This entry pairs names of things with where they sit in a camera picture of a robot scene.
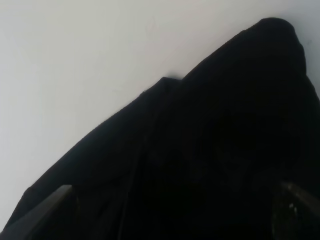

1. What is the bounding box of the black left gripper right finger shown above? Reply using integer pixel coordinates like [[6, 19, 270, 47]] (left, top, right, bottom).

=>
[[271, 182, 320, 240]]

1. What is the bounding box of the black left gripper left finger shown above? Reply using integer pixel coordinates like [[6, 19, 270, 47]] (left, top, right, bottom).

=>
[[4, 185, 75, 240]]

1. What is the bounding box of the black printed t-shirt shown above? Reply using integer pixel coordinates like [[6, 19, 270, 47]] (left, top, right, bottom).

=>
[[0, 17, 320, 240]]

